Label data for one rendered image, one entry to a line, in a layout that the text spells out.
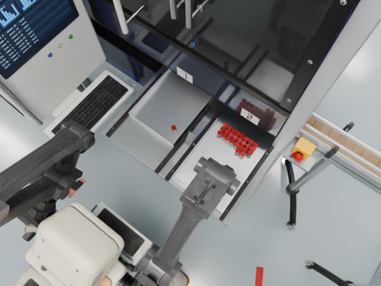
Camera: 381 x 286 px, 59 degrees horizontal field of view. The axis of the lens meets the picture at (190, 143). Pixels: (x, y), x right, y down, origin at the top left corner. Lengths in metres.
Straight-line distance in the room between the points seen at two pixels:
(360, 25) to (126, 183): 1.89
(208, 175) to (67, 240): 0.42
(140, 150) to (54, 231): 0.66
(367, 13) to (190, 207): 0.56
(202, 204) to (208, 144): 0.79
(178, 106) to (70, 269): 0.90
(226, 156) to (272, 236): 0.99
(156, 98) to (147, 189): 0.92
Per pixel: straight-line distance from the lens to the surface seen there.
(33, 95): 1.64
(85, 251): 0.95
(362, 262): 2.52
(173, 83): 1.64
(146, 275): 1.04
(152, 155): 1.50
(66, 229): 0.98
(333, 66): 0.97
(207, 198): 0.73
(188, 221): 0.78
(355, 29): 0.87
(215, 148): 1.50
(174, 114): 1.56
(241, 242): 2.31
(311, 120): 1.58
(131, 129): 1.56
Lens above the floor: 2.28
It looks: 69 degrees down
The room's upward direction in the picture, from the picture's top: 2 degrees counter-clockwise
